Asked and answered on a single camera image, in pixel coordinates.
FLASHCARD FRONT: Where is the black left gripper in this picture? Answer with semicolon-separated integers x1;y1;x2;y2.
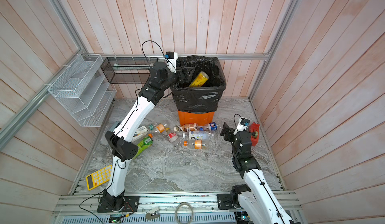
159;65;195;90

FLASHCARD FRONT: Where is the yellow orange juice bottle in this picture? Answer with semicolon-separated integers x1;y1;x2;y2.
189;71;209;88

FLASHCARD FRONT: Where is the orange label clear bottle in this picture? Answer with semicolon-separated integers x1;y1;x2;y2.
177;140;214;150

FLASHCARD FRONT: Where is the green bottle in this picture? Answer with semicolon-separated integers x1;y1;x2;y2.
134;134;153;159

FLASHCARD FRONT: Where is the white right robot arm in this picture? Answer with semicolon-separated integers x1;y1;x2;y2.
220;123;295;224

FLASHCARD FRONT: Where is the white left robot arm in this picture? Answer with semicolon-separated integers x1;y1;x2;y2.
97;61;195;213

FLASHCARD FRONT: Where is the orange trash bin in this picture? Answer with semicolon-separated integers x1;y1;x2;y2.
178;111;215;126

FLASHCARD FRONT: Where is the red tape dispenser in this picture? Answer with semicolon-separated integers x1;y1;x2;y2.
249;122;260;147

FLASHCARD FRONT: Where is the clear long label bottle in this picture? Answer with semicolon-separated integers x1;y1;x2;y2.
182;131;215;140

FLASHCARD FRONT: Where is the black trash bag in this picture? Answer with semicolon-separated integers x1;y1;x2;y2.
170;55;226;114

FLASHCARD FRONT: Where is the small brown tea bottle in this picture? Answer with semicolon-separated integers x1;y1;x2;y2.
174;123;200;132

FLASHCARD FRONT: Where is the orange cap clear bottle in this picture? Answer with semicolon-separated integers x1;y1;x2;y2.
148;123;169;133

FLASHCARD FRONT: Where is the white stapler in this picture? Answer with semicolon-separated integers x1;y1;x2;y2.
107;122;119;133

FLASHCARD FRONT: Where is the yellow calculator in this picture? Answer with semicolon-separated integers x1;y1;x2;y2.
86;165;112;190

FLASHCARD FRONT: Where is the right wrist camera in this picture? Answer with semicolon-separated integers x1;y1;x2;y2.
234;117;250;135

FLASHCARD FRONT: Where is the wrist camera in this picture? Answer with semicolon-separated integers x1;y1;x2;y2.
234;117;250;135
164;51;178;73

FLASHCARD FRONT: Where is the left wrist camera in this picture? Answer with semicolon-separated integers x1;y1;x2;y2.
164;51;178;73

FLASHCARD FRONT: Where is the black wire mesh basket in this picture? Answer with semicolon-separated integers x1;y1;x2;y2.
101;57;158;84

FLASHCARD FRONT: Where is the coiled white cable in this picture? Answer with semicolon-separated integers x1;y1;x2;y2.
174;202;195;224

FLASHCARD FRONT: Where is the white wire mesh shelf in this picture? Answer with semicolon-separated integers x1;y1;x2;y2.
49;54;116;127

